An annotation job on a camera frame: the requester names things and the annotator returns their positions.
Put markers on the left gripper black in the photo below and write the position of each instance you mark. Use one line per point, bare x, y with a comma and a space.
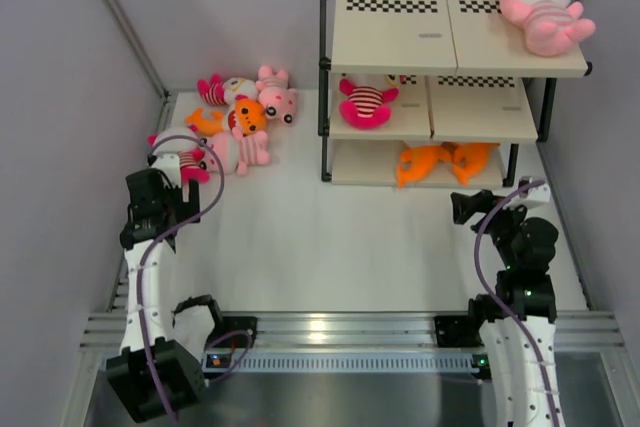
184, 208

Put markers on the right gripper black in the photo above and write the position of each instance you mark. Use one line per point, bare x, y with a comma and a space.
464, 205

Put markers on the light pink plush striped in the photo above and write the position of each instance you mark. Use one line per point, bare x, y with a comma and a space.
236, 155

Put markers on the white magenta plush facing down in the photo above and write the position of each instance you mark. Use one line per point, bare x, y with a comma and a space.
182, 141

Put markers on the orange shark plush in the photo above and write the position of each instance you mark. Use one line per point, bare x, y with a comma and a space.
245, 117
416, 163
475, 163

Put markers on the white plush with yellow glasses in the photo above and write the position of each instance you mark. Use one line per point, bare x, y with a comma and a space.
224, 92

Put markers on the light pink plush big-eyed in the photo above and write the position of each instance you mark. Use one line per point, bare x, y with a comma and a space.
280, 102

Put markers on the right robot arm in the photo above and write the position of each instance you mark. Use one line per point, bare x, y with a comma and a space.
514, 317

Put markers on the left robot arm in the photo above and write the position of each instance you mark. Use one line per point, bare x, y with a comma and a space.
157, 370

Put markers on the beige three-tier shelf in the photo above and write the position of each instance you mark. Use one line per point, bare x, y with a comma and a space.
467, 77

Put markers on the magenta striped plush on shelf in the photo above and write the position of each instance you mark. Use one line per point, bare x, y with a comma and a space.
368, 99

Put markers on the light pink plush right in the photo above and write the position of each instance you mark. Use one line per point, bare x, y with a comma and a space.
550, 27

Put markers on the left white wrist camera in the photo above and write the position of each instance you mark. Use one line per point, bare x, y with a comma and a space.
169, 164

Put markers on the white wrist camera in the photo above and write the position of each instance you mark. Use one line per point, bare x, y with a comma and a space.
534, 197
169, 164

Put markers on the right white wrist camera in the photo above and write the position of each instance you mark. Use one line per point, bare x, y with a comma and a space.
534, 197

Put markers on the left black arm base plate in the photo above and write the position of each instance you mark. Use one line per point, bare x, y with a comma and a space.
233, 332

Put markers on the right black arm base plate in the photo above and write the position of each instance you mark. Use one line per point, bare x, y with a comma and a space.
456, 331

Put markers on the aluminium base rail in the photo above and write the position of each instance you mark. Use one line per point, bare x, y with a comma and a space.
575, 330

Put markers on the grey slotted cable duct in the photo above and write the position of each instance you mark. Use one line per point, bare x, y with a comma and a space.
262, 361

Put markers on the aluminium corner frame post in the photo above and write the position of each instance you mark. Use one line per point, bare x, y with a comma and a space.
127, 30

